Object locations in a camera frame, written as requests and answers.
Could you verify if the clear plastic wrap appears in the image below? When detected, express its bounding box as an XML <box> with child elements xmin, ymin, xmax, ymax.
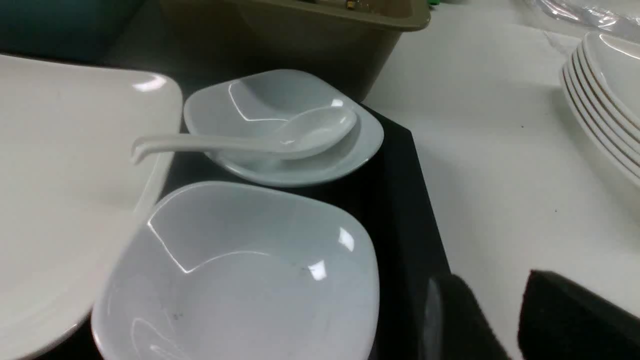
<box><xmin>523</xmin><ymin>0</ymin><xmax>640</xmax><ymax>40</ymax></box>

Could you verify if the white square bowl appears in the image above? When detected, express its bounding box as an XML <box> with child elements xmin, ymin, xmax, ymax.
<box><xmin>91</xmin><ymin>181</ymin><xmax>380</xmax><ymax>360</ymax></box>

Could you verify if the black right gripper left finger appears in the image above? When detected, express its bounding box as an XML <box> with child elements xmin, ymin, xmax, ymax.
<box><xmin>422</xmin><ymin>274</ymin><xmax>510</xmax><ymax>360</ymax></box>

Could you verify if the black serving tray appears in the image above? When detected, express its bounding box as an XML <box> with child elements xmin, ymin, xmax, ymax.
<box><xmin>40</xmin><ymin>85</ymin><xmax>511</xmax><ymax>360</ymax></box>

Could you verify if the white ceramic soup spoon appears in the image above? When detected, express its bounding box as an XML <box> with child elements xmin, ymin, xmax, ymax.
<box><xmin>130</xmin><ymin>107</ymin><xmax>358</xmax><ymax>164</ymax></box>

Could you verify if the large white rectangular plate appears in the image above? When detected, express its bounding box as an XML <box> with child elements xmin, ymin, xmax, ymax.
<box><xmin>0</xmin><ymin>55</ymin><xmax>183</xmax><ymax>360</ymax></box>

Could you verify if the small white bowl with spoon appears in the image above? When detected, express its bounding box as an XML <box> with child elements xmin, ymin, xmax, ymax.
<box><xmin>183</xmin><ymin>69</ymin><xmax>385</xmax><ymax>188</ymax></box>

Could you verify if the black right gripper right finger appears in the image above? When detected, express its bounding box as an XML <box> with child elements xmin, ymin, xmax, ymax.
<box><xmin>518</xmin><ymin>269</ymin><xmax>640</xmax><ymax>360</ymax></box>

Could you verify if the stack of gold-rimmed white plates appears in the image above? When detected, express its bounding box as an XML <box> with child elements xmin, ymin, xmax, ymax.
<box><xmin>558</xmin><ymin>32</ymin><xmax>640</xmax><ymax>186</ymax></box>

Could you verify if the brown plastic bin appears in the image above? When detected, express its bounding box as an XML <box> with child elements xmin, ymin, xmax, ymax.
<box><xmin>159</xmin><ymin>0</ymin><xmax>431</xmax><ymax>101</ymax></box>

